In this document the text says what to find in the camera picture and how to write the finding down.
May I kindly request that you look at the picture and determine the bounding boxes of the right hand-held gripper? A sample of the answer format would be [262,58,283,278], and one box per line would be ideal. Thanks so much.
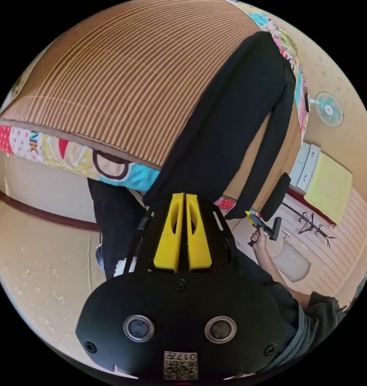
[245,210,273,246]

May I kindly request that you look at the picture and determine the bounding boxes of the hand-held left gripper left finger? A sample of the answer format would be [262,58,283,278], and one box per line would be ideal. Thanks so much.
[153,193,184,273]

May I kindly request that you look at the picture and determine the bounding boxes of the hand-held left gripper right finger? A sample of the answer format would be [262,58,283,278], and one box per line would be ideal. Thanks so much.
[186,193,213,273]

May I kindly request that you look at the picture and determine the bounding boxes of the black pants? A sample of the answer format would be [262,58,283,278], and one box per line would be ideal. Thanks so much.
[143,31,297,222]

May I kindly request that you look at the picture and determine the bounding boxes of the person's right forearm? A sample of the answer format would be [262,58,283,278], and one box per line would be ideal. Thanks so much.
[257,248,312,307]

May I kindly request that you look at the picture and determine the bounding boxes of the person's right hand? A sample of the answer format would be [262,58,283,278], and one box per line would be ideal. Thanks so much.
[252,231,271,253]

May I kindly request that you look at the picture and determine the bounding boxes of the person's body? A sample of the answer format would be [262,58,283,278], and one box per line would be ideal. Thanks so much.
[87,177,351,379]

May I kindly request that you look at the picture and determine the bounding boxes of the white bag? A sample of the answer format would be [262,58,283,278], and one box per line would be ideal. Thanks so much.
[269,230,312,283]

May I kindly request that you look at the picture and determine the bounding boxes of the black coat rack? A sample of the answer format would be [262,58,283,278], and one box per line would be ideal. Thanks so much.
[281,201,337,249]

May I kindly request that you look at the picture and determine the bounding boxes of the white cupboard with yellow cloth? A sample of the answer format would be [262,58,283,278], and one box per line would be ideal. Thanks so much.
[289,142,354,227]

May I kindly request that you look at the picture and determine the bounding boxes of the white standing fan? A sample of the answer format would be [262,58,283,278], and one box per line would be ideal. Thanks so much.
[309,91,344,128]

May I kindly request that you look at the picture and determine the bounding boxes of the bed with woven mat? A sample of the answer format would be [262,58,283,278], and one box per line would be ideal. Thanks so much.
[0,0,310,215]

